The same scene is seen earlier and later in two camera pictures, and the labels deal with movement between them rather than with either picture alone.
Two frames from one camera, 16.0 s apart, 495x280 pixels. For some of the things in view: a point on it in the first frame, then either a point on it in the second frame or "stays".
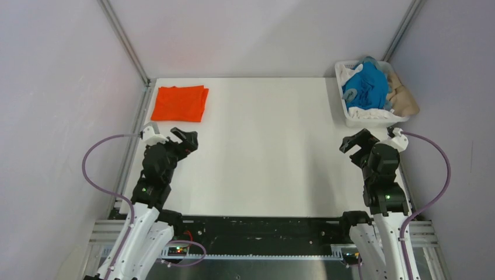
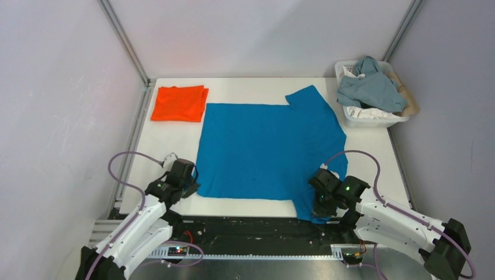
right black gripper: x=364 y=139 -> x=318 y=211
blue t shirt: x=371 y=86 -> x=269 y=151
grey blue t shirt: x=383 y=66 -> x=370 y=87
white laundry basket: x=383 y=122 stays
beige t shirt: x=403 y=104 stays
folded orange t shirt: x=180 y=103 stays
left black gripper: x=188 y=144 -> x=193 y=188
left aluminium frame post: x=111 y=17 stays
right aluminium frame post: x=400 y=31 stays
